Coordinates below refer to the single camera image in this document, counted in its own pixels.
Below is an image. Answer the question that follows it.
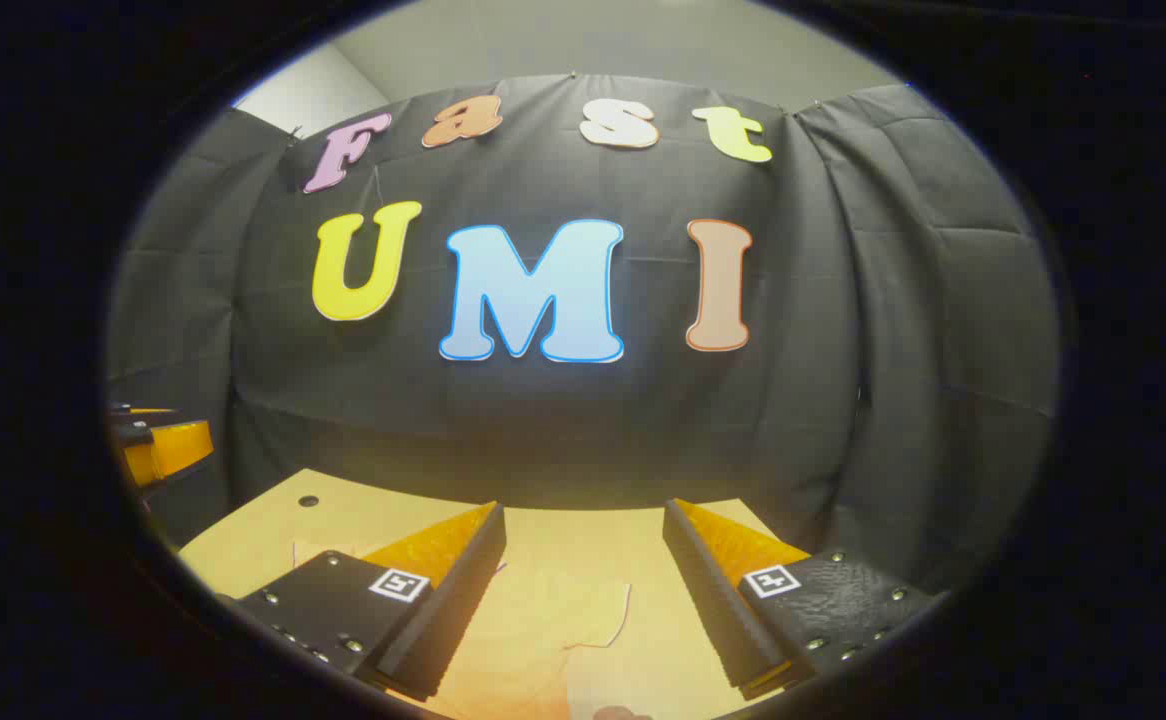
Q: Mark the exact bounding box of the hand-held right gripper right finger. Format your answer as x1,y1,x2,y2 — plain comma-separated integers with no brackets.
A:
661,498,949,701

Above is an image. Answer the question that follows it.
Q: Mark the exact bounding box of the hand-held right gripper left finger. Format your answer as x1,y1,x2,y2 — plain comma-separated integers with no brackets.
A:
228,500,509,703

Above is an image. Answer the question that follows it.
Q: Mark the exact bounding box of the orange T-shirt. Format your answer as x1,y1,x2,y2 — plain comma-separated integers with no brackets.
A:
293,540,636,720

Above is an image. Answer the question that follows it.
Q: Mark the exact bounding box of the black backdrop cloth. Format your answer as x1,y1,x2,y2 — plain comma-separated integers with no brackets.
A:
106,72,1062,593

